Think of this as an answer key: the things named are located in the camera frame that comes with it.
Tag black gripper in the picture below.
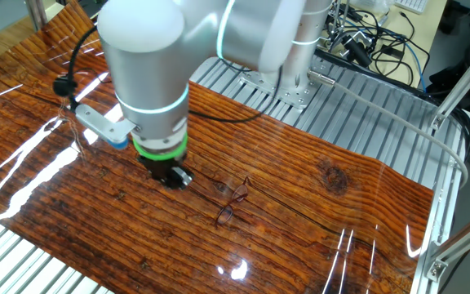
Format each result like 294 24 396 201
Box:
138 153 196 191

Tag thin dark-framed glasses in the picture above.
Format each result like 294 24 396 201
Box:
214 176 253 228

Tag glossy wood-grain mat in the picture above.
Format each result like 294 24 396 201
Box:
0 0 435 294

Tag black clamp device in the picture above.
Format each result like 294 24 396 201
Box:
339 30 374 69

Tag beige desk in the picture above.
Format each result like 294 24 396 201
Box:
320 0 449 89

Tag white keyboard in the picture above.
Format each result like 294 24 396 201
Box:
393 0 429 15

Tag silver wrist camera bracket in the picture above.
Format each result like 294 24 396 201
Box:
74 104 137 150

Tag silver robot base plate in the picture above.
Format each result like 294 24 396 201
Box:
238 55 330 110

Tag black camera cable with plug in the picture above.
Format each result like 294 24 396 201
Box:
52 24 100 114

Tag grey cable with metal plug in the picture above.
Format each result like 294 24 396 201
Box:
307 69 470 188

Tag aluminium frame post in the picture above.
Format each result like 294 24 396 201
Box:
24 0 49 30
425 207 470 283
430 31 470 131

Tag black cable tangle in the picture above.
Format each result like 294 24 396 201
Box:
324 0 432 87

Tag blue cable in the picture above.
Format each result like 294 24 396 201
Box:
404 42 428 92

